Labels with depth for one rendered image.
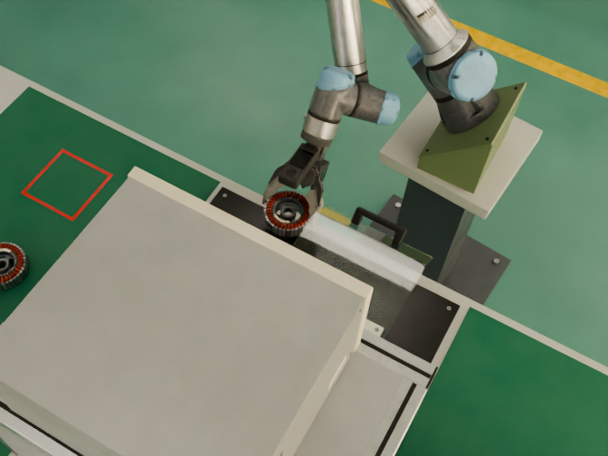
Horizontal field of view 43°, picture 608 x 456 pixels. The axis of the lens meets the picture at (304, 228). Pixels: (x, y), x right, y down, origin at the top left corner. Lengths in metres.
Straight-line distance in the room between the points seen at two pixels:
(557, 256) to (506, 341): 1.10
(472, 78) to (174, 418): 1.03
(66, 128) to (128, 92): 1.09
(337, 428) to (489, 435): 0.52
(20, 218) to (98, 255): 0.79
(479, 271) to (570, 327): 0.35
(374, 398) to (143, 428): 0.41
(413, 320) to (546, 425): 0.35
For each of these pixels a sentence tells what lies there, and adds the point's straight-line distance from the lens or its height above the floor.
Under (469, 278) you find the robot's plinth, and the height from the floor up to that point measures 0.02.
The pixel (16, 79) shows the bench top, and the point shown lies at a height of 0.75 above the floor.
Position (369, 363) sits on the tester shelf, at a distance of 1.34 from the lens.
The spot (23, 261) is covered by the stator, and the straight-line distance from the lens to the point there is 1.88.
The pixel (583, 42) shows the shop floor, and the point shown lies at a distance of 3.60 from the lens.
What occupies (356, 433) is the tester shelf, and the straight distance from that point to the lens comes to 1.29.
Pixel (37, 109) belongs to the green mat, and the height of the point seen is 0.75.
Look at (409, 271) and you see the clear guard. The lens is 1.48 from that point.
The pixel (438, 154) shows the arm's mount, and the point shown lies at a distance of 1.94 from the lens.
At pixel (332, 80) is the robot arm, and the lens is 1.68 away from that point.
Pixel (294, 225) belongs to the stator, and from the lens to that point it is 1.75.
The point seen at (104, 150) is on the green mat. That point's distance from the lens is 2.05.
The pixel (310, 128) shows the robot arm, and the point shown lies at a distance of 1.71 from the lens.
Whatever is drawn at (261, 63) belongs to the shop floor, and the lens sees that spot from 3.25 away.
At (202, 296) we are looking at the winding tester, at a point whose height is 1.32.
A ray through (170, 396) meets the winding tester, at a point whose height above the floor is 1.32.
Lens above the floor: 2.34
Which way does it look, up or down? 58 degrees down
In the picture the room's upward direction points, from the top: 4 degrees clockwise
